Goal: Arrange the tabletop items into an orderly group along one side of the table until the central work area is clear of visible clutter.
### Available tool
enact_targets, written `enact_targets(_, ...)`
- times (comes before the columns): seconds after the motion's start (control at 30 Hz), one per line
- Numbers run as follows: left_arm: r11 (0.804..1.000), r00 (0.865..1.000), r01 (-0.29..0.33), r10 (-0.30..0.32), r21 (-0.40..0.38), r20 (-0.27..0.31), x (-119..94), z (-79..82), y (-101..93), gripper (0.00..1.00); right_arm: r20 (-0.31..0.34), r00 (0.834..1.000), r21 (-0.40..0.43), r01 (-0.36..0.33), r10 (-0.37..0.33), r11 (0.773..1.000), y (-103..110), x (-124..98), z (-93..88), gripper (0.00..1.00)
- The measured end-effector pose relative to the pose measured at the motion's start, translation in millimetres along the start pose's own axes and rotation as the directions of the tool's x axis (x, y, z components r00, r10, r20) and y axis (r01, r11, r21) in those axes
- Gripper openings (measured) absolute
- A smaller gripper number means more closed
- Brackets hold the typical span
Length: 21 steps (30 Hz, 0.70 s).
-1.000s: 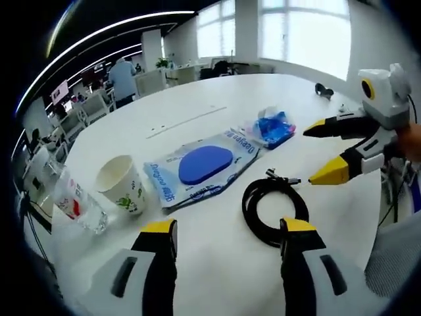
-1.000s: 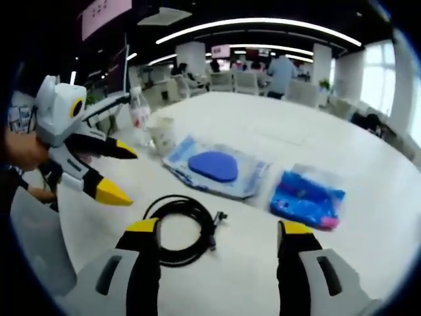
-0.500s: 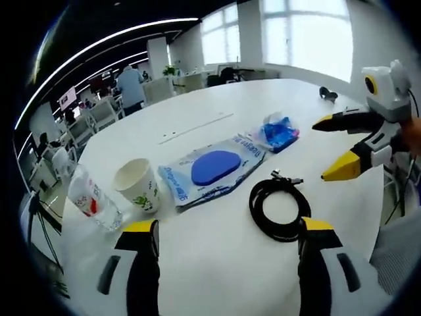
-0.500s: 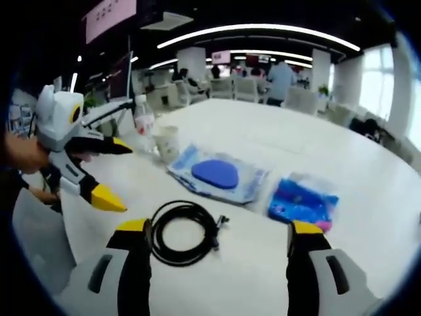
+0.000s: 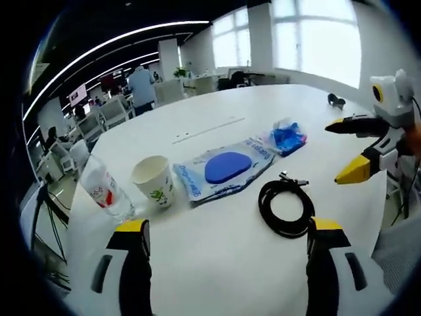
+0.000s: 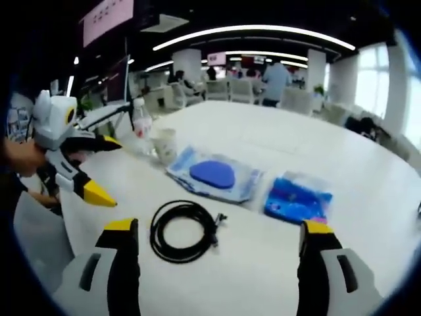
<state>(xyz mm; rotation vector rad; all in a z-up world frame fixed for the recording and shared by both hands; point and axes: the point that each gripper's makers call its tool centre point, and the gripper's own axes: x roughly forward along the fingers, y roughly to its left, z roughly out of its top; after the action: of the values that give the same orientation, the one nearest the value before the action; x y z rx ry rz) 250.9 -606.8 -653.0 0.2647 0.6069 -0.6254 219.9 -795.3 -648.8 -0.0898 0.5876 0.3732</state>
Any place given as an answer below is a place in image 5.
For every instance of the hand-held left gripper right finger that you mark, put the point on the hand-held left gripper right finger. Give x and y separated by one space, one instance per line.
320 270

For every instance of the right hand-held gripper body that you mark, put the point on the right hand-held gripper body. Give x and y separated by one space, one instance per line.
393 98

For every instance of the blue tissue pack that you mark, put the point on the blue tissue pack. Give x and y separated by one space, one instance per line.
286 138

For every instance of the white table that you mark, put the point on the white table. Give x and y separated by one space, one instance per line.
230 263

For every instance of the laptop stand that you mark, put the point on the laptop stand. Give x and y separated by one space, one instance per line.
49 217

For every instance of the clear water bottle red label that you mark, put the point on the clear water bottle red label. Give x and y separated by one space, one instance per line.
105 191

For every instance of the long ceiling light strip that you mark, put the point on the long ceiling light strip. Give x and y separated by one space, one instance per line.
108 44

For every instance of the clear bag with blue pad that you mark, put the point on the clear bag with blue pad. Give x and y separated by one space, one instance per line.
227 166

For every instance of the white mesh office chair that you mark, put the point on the white mesh office chair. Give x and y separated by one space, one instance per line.
401 253

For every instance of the narrow window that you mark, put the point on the narrow window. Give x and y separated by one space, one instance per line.
230 39

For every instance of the small black object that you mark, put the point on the small black object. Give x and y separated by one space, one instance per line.
335 100

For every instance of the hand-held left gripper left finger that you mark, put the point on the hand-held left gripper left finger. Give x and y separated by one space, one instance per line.
136 270

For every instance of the white paper cup green print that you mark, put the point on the white paper cup green print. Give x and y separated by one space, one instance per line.
154 187

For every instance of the black office chair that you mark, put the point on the black office chair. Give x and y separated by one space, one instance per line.
240 79

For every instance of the potted green plant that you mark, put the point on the potted green plant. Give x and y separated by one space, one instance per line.
179 72

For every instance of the large window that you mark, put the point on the large window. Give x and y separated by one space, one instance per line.
322 42

